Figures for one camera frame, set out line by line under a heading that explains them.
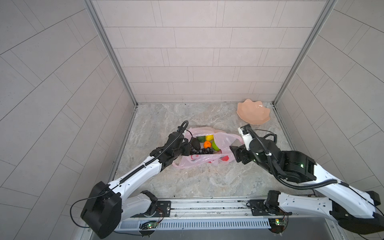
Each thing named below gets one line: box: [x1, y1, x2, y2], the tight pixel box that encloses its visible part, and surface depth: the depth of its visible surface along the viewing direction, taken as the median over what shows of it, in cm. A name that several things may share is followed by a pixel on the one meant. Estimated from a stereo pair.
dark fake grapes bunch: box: [196, 147, 215, 155], surface depth 88 cm
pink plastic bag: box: [172, 127, 244, 168], surface depth 79 cm
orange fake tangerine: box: [203, 140, 212, 149], surface depth 93 cm
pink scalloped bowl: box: [236, 99, 271, 125], surface depth 113 cm
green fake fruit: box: [196, 136, 206, 143], surface depth 95 cm
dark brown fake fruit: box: [191, 138, 201, 151], surface depth 93 cm
